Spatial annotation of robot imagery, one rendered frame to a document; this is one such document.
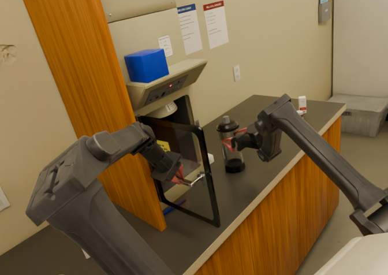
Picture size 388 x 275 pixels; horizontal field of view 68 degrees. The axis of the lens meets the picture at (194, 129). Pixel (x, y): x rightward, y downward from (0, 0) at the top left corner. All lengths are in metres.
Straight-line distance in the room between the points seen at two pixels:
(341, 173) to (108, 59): 0.69
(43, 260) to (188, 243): 0.57
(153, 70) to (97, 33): 0.21
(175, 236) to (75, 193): 0.83
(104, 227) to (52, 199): 0.07
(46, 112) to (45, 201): 1.04
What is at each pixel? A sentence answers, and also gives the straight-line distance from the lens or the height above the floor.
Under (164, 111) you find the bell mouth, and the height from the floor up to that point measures 1.34.
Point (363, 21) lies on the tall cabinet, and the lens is 3.81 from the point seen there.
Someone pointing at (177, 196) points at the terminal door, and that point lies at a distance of 1.14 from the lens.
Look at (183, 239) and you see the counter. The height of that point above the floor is 0.94.
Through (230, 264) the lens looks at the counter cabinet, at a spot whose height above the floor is 0.72.
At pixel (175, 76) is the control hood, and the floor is 1.50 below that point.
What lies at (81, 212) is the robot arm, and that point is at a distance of 0.38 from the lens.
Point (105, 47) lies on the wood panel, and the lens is 0.91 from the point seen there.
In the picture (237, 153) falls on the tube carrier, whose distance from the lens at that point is 1.38.
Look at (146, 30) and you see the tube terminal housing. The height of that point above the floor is 1.66.
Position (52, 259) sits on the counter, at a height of 0.94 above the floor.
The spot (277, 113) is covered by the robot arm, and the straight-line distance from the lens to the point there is 0.78.
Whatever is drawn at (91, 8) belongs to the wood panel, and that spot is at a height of 1.76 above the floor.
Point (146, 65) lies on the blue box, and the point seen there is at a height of 1.57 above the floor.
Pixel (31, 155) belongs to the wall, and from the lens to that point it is 1.42.
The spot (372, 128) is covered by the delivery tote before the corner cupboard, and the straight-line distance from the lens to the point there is 3.68.
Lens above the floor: 1.74
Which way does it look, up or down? 24 degrees down
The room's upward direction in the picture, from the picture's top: 12 degrees counter-clockwise
